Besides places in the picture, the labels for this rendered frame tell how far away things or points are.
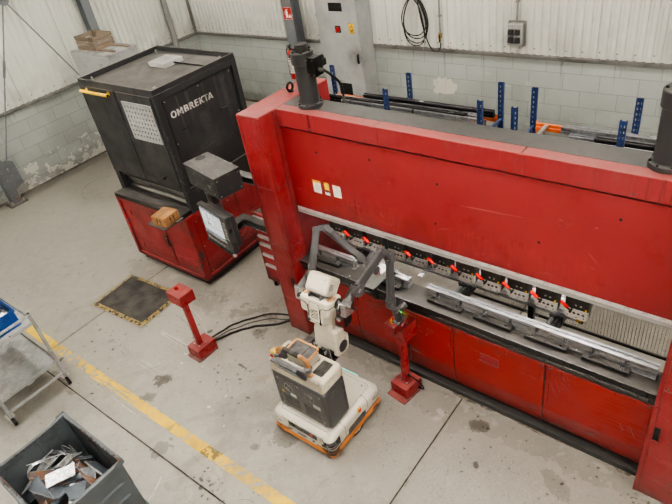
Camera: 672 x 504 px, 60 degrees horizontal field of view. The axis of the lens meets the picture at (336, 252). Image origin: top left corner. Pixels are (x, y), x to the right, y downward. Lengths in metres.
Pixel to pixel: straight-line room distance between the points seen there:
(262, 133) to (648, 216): 2.74
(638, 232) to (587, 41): 4.69
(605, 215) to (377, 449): 2.50
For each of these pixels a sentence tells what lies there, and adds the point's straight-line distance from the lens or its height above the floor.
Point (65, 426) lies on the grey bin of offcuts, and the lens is 5.11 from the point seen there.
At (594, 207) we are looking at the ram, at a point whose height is 2.04.
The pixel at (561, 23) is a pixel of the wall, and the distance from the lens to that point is 8.04.
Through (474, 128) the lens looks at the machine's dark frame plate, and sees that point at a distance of 3.89.
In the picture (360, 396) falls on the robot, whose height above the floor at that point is 0.28.
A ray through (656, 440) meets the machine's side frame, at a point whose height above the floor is 0.59.
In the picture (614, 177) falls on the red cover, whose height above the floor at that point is 2.26.
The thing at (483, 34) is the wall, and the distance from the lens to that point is 8.47.
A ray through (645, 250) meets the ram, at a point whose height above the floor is 1.84.
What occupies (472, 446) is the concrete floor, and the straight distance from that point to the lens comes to 4.82.
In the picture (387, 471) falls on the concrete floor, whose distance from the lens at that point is 4.72.
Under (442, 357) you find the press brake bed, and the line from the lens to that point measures 4.88.
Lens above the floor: 3.94
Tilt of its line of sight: 35 degrees down
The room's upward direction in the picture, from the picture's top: 10 degrees counter-clockwise
